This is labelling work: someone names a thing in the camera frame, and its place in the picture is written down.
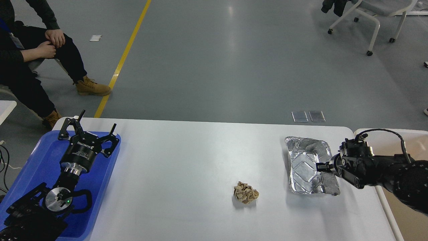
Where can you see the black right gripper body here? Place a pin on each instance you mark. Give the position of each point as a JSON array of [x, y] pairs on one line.
[[357, 164]]

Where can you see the person's upper hand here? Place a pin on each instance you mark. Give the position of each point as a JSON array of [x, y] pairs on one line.
[[56, 37]]

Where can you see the left metal floor plate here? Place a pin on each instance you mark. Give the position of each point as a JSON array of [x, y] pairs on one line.
[[300, 117]]

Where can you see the right metal floor plate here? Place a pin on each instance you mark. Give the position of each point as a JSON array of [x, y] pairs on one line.
[[317, 116]]

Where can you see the blue plastic tray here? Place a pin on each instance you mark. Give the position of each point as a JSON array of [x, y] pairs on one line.
[[43, 165]]

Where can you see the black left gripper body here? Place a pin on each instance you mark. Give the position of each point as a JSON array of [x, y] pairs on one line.
[[83, 150]]

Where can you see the crumpled brown paper ball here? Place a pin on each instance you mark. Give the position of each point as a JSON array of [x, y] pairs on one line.
[[244, 193]]

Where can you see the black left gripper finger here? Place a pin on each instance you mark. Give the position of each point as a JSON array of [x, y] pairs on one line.
[[76, 123], [112, 131]]

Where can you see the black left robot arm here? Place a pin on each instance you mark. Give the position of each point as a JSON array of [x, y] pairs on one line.
[[58, 193]]

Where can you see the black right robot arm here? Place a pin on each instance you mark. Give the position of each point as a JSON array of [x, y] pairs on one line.
[[399, 174]]

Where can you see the dark jacket on chair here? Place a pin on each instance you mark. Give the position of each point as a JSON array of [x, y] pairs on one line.
[[337, 5]]

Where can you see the white rolling chair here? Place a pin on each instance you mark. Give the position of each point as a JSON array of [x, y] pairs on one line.
[[386, 8]]

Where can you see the seated person in black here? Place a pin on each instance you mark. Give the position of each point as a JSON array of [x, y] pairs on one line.
[[18, 44]]

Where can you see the white side table corner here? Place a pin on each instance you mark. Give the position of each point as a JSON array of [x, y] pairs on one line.
[[6, 107]]

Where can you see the tan boot near table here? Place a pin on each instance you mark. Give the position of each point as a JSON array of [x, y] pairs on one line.
[[50, 120]]

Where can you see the metal floor plate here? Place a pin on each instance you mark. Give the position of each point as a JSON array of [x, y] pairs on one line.
[[300, 117], [317, 116]]

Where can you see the tan boot on floor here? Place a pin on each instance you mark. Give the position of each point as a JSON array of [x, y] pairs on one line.
[[88, 86]]

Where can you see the person's lower hand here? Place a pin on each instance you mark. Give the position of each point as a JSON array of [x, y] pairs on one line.
[[45, 50]]

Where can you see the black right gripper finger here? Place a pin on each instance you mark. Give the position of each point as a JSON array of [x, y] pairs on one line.
[[324, 166]]

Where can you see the aluminium foil tray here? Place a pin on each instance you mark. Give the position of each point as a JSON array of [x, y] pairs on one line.
[[304, 179]]

